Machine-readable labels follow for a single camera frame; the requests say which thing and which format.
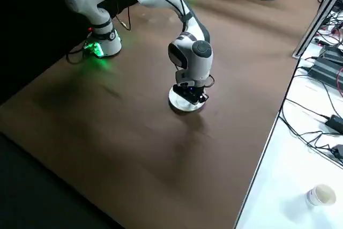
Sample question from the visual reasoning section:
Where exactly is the white paper cup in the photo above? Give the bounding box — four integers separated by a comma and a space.
305, 184, 337, 207

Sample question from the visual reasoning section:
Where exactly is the white round disc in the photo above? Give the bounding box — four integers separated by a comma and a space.
168, 87, 206, 112

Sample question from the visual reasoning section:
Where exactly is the black power adapter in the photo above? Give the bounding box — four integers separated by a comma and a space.
325, 114, 343, 135
331, 144, 343, 160

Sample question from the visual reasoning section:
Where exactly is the black cable with metal connector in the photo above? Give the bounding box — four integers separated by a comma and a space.
108, 0, 132, 32

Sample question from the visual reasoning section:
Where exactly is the metal profile post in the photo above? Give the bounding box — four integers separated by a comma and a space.
292, 0, 343, 58

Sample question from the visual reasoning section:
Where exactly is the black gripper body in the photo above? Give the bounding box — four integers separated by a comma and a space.
173, 85, 210, 106

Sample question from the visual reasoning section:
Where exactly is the dark grey power supply box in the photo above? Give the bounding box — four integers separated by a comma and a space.
308, 45, 343, 90

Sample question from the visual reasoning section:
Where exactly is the clear petri dish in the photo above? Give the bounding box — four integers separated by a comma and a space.
168, 86, 206, 110

